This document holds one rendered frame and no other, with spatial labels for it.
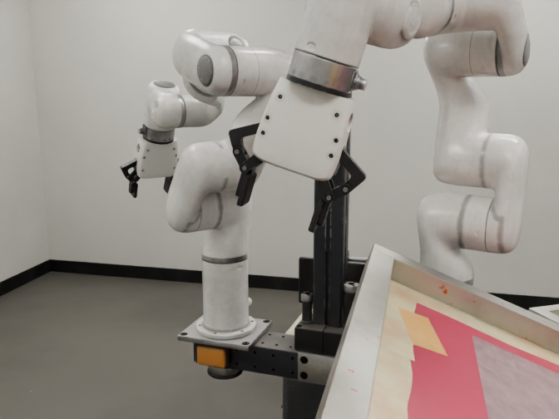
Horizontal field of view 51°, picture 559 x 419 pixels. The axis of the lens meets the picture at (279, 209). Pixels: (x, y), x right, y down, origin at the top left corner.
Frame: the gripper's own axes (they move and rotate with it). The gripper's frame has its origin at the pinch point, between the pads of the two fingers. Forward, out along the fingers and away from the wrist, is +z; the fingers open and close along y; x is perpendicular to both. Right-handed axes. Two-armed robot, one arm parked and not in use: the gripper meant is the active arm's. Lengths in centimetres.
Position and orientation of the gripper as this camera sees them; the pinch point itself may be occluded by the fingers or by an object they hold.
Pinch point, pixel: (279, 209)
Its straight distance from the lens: 70.5
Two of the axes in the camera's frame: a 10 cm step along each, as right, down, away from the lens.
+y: -9.3, -3.3, 1.6
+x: -2.4, 1.9, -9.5
